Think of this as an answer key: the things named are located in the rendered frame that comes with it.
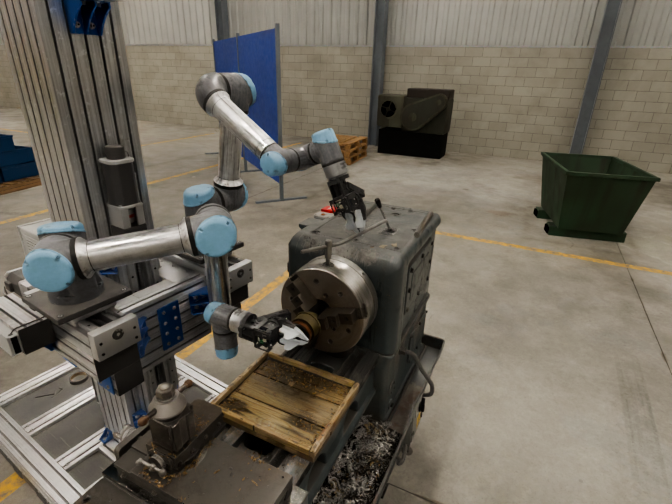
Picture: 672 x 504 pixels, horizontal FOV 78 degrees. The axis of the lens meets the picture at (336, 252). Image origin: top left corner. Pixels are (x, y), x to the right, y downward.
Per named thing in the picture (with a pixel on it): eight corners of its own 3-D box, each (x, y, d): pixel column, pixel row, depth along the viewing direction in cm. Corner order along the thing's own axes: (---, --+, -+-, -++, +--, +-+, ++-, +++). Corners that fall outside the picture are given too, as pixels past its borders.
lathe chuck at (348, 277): (294, 325, 157) (293, 249, 145) (371, 350, 145) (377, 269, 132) (281, 337, 150) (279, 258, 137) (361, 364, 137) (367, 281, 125)
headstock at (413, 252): (344, 267, 218) (347, 196, 202) (433, 289, 199) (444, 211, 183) (282, 323, 169) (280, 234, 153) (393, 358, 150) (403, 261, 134)
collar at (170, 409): (168, 389, 97) (167, 379, 96) (194, 401, 94) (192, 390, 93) (140, 412, 90) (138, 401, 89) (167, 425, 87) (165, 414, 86)
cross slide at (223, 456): (160, 422, 113) (157, 409, 111) (294, 489, 96) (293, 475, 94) (104, 470, 99) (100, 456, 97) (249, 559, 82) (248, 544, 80)
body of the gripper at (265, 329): (270, 354, 122) (238, 342, 127) (286, 339, 129) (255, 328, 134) (269, 332, 119) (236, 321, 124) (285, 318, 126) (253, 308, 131)
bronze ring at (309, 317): (299, 303, 133) (284, 318, 125) (325, 311, 129) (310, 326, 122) (300, 327, 137) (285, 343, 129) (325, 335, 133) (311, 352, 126)
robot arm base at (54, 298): (39, 295, 126) (30, 266, 122) (88, 277, 138) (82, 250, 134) (64, 310, 119) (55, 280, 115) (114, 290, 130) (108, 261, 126)
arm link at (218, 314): (219, 317, 141) (217, 295, 138) (245, 326, 137) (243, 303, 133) (202, 328, 135) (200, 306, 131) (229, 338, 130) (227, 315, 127)
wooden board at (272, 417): (267, 358, 148) (266, 349, 146) (359, 392, 134) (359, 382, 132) (208, 415, 123) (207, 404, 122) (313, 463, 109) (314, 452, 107)
